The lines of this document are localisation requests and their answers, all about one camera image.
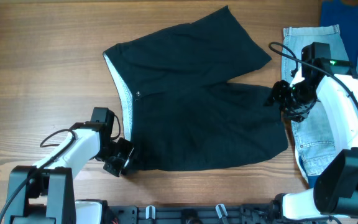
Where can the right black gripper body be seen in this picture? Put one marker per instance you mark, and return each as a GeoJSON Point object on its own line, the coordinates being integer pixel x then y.
{"type": "Point", "coordinates": [295, 101]}

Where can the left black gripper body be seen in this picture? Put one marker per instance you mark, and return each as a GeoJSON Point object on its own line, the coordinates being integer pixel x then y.
{"type": "Point", "coordinates": [117, 155]}

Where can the black shorts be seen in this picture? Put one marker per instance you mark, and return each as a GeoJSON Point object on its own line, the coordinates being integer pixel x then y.
{"type": "Point", "coordinates": [180, 106]}

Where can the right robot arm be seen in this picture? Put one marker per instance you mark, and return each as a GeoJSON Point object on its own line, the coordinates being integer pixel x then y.
{"type": "Point", "coordinates": [334, 83]}

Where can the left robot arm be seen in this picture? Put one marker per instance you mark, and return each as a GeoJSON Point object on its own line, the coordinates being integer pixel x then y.
{"type": "Point", "coordinates": [44, 193]}

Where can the light blue denim shorts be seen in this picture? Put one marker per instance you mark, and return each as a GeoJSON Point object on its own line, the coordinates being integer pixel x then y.
{"type": "Point", "coordinates": [314, 142]}

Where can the dark blue garment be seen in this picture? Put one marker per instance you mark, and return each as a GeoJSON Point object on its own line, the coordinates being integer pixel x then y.
{"type": "Point", "coordinates": [335, 12]}

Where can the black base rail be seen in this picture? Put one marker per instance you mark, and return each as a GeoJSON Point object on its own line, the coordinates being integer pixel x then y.
{"type": "Point", "coordinates": [243, 214]}

